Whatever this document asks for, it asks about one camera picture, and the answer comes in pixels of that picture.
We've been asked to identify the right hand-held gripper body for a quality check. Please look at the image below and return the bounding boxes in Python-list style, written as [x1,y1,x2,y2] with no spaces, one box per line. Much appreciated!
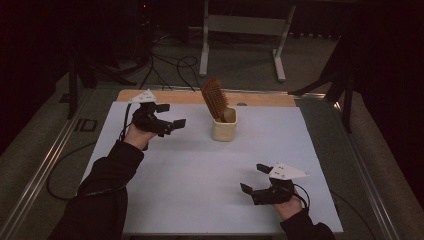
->
[251,162,311,206]

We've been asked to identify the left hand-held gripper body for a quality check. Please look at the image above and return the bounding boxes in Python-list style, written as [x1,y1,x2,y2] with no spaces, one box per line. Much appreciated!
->
[127,88,175,138]

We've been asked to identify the wooden paddle hairbrush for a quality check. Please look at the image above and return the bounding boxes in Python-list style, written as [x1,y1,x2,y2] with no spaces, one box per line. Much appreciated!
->
[200,77,236,124]

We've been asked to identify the beige square cup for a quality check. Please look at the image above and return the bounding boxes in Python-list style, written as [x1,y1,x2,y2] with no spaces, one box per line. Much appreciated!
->
[211,106,239,143]

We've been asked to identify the person's left hand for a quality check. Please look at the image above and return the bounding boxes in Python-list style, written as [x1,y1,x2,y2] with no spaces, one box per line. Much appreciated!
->
[122,122,158,152]

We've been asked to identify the person's right hand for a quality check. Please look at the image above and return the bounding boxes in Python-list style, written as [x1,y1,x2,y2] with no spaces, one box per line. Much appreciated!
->
[271,193,304,222]

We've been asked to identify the white table mat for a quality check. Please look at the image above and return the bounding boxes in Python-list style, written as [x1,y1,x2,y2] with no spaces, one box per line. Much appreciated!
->
[81,100,345,235]

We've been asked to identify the right hand-held gripper cable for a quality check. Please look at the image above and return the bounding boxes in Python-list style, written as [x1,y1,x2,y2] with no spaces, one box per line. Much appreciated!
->
[292,182,378,240]

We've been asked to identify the hand-held gripper cable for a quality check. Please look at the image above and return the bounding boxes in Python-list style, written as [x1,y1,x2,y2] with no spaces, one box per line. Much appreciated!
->
[292,182,378,240]
[46,102,133,202]

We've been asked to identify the black floor cables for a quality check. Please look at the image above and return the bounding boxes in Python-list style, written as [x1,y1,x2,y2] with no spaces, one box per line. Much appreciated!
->
[138,31,205,93]

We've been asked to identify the aluminium floor rail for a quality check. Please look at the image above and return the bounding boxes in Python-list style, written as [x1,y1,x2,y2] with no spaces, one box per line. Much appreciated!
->
[331,99,403,240]
[0,89,96,240]

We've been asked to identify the left hand-held gripper cable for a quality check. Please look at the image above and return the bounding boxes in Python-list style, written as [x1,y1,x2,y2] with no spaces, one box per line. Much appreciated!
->
[46,102,133,202]

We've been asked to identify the white metal stand frame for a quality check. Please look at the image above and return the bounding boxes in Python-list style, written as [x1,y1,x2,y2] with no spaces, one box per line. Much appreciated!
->
[198,0,297,84]

